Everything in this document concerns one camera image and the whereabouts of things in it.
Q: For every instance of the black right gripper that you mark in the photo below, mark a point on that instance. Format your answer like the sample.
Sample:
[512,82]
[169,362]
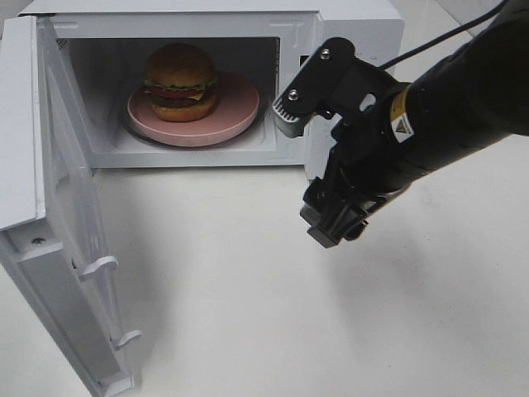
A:
[369,166]

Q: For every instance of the pink round plate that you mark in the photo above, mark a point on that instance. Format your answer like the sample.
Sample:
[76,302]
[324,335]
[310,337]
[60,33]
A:
[223,112]

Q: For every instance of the burger with lettuce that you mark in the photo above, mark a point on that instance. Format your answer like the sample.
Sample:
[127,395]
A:
[180,82]

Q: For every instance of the white microwave door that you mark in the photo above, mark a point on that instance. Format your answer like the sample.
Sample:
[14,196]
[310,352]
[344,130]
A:
[53,243]

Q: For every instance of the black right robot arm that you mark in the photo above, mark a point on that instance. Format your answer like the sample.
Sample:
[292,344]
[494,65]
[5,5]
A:
[477,96]

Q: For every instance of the white microwave oven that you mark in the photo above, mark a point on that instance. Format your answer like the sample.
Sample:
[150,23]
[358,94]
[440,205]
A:
[265,42]

